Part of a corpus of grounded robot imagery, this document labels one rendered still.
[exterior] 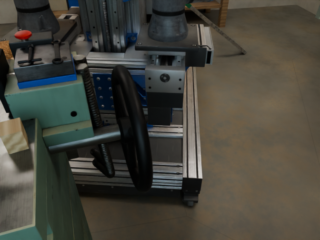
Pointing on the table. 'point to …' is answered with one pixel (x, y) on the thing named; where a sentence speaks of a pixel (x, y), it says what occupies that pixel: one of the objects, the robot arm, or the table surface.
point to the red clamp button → (23, 35)
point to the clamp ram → (4, 79)
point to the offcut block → (14, 135)
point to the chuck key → (30, 56)
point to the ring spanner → (56, 52)
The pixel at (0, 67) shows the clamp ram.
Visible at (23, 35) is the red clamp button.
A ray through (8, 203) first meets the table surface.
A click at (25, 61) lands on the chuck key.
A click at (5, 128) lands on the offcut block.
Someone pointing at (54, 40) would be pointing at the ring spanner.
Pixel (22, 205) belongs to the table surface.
